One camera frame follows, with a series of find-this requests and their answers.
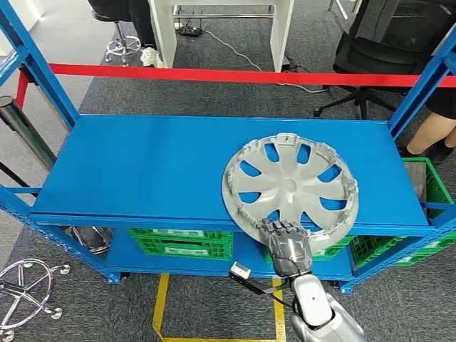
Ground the yellow floor tape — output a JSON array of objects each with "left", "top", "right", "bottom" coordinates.
[{"left": 153, "top": 274, "right": 287, "bottom": 342}]

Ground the green crate with grey liner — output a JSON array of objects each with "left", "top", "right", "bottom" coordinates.
[{"left": 349, "top": 157, "right": 456, "bottom": 269}]

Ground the black power strip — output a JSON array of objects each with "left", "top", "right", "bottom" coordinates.
[{"left": 177, "top": 24, "right": 204, "bottom": 37}]

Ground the black office chair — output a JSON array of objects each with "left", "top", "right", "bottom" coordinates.
[{"left": 313, "top": 0, "right": 456, "bottom": 121}]

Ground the thin black stanchion post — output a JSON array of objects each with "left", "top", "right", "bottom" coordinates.
[{"left": 0, "top": 160, "right": 32, "bottom": 190}]

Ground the white floor cable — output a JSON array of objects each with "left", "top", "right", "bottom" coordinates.
[{"left": 203, "top": 28, "right": 328, "bottom": 94}]

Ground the red barrier belt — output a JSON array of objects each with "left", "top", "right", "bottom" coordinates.
[{"left": 14, "top": 62, "right": 456, "bottom": 110}]

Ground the grey plastic wheel cover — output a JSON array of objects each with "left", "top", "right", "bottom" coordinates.
[{"left": 221, "top": 133, "right": 359, "bottom": 254}]

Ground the blue metal shelf rack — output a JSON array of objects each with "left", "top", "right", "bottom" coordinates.
[{"left": 0, "top": 0, "right": 456, "bottom": 296}]

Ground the chrome stanchion post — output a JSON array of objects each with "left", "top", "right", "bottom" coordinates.
[{"left": 0, "top": 95, "right": 114, "bottom": 256}]

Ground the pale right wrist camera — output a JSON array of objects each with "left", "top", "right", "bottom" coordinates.
[{"left": 230, "top": 262, "right": 251, "bottom": 280}]

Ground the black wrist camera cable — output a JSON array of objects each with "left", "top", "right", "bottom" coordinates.
[{"left": 230, "top": 274, "right": 294, "bottom": 308}]

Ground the person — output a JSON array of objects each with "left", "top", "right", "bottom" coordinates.
[
  {"left": 87, "top": 0, "right": 165, "bottom": 69},
  {"left": 401, "top": 85, "right": 456, "bottom": 159}
]

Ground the black stool chrome base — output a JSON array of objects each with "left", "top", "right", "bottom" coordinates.
[
  {"left": 0, "top": 258, "right": 71, "bottom": 342},
  {"left": 91, "top": 9, "right": 142, "bottom": 66}
]

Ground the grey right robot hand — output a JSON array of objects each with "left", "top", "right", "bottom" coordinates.
[{"left": 258, "top": 217, "right": 314, "bottom": 279}]

